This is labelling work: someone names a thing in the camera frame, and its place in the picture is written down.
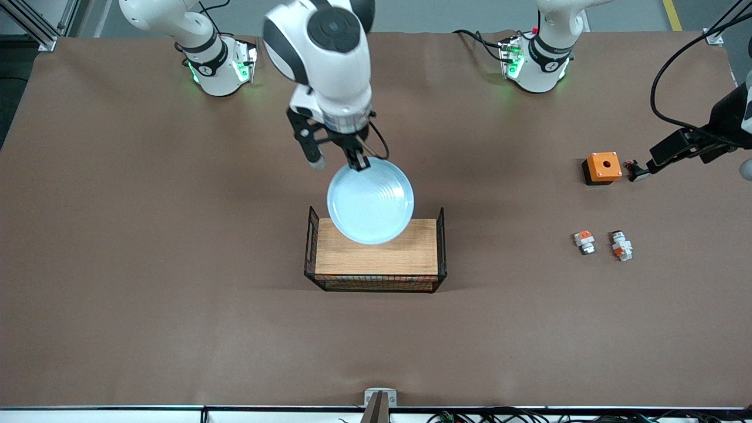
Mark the white orange red-top switch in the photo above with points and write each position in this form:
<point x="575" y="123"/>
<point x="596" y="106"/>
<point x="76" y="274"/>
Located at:
<point x="621" y="247"/>

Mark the black push button white cap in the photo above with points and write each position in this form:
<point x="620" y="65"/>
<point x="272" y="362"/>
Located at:
<point x="637" y="173"/>

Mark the grey metal mount bracket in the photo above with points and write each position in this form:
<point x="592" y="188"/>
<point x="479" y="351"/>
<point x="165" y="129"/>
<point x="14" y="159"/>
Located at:
<point x="380" y="398"/>

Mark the white orange green-top switch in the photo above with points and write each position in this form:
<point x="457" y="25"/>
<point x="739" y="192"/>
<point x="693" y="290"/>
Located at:
<point x="584" y="241"/>

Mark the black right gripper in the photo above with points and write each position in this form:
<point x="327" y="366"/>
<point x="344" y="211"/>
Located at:
<point x="348" y="143"/>

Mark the white table edge rail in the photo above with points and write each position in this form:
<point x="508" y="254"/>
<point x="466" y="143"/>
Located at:
<point x="117" y="415"/>

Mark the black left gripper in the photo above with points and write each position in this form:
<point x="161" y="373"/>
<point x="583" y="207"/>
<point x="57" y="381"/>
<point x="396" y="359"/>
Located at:
<point x="724" y="120"/>

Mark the light blue round plate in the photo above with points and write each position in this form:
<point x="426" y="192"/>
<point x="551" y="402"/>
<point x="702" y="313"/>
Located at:
<point x="370" y="202"/>

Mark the orange button enclosure box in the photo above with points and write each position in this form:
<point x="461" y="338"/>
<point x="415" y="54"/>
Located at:
<point x="605" y="167"/>

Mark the small metal corner bracket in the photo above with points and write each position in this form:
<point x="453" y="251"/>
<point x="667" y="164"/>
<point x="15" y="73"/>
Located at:
<point x="715" y="38"/>

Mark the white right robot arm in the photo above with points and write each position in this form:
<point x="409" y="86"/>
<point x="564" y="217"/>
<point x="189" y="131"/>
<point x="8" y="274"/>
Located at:
<point x="329" y="64"/>

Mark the aluminium frame profile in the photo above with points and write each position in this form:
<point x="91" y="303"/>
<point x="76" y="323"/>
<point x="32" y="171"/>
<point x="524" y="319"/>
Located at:
<point x="41" y="26"/>

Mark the wooden board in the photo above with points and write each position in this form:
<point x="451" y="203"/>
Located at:
<point x="411" y="258"/>

